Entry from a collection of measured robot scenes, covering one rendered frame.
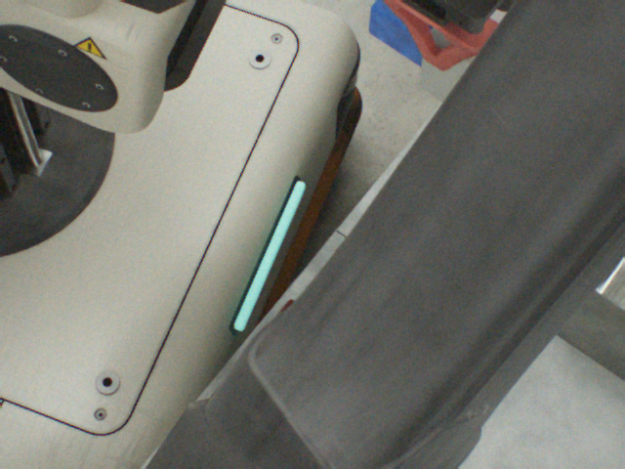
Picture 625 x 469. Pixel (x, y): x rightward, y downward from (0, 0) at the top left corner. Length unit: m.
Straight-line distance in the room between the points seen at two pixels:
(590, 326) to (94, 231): 0.75
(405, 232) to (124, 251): 1.11
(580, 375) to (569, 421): 0.03
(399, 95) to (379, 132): 0.06
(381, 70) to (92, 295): 0.61
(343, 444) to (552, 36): 0.12
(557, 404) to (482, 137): 0.53
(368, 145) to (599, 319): 1.03
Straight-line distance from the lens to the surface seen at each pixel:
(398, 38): 0.80
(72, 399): 1.42
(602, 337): 0.85
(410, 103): 1.86
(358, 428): 0.38
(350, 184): 1.80
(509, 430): 0.86
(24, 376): 1.43
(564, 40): 0.33
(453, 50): 0.74
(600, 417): 0.87
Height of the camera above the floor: 1.62
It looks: 66 degrees down
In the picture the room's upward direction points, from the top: 2 degrees clockwise
